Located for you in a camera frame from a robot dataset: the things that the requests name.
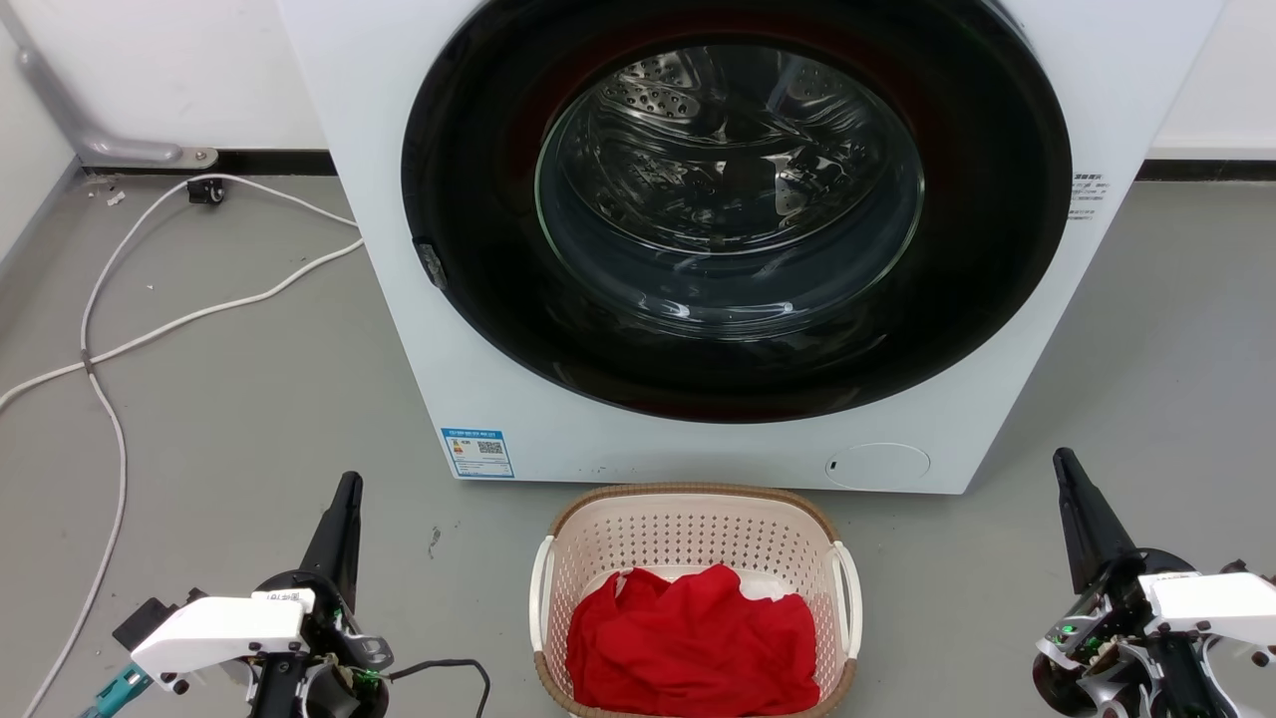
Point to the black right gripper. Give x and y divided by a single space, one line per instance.
1107 638

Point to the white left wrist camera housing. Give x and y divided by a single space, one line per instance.
224 628

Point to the round white filter cover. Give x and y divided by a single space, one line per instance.
877 466

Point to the teal connector piece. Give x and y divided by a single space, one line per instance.
118 690

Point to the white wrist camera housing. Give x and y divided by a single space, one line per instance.
224 628
1211 598

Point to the white front-load washing machine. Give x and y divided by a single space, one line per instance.
399 349

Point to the blue energy label sticker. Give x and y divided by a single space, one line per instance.
478 453

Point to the red garment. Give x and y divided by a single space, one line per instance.
688 648

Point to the steel washer drum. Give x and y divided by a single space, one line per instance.
698 150

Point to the white garment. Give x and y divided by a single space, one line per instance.
768 588

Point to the grey wall pipe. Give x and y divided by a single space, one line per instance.
60 105

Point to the beige perforated laundry basket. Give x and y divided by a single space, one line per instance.
688 529

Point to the small printed text sticker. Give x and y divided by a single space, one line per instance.
1086 194

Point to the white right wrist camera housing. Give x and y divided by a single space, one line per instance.
1211 598

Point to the black round washer door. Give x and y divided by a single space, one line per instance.
478 150

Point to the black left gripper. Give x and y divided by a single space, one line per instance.
334 648

